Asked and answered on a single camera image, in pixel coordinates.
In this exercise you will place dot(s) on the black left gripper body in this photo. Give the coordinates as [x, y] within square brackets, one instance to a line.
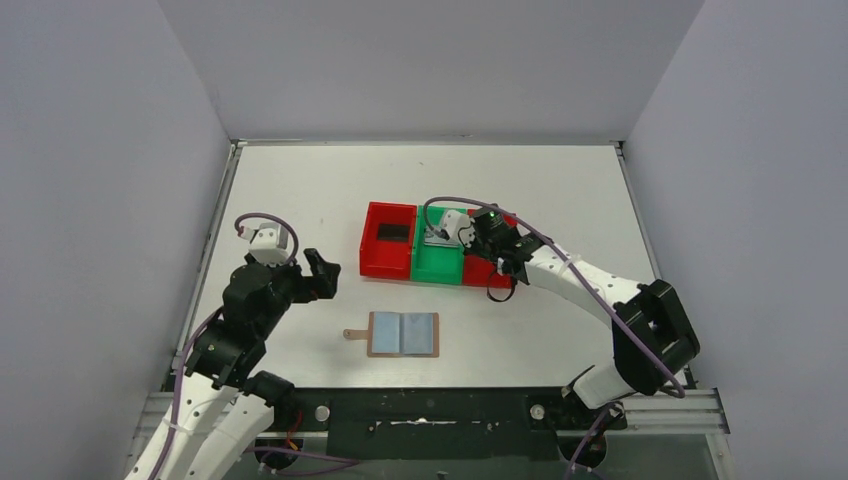
[308, 279]

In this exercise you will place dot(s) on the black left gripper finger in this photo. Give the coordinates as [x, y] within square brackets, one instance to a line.
[306, 290]
[322, 269]

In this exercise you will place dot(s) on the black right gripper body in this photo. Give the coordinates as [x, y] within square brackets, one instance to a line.
[481, 247]

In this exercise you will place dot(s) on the brown leather card holder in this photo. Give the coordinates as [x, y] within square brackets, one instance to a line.
[399, 335]

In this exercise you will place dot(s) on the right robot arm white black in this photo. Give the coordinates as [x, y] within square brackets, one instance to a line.
[652, 336]

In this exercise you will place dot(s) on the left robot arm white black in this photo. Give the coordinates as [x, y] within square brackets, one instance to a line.
[220, 402]

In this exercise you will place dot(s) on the silver grey card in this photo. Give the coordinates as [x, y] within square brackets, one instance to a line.
[441, 239]

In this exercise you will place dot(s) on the black card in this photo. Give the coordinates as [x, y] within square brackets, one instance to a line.
[393, 232]

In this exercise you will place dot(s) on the right red bin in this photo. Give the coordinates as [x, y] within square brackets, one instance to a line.
[480, 273]

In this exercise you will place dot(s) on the red bin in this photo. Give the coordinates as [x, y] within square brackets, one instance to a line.
[480, 273]
[386, 260]

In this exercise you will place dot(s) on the green middle bin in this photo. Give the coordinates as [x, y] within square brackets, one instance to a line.
[434, 264]

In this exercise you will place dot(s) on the left red bin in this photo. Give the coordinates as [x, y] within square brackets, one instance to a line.
[386, 260]

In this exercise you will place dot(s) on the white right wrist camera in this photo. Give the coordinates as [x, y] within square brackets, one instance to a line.
[456, 227]

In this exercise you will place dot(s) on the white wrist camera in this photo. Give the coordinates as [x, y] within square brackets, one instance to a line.
[456, 227]
[269, 245]

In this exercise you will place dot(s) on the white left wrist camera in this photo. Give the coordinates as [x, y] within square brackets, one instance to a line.
[269, 245]

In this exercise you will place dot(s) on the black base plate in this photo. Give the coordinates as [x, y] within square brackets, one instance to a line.
[536, 423]

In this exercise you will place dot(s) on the aluminium frame rail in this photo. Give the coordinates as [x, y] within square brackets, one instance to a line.
[699, 413]

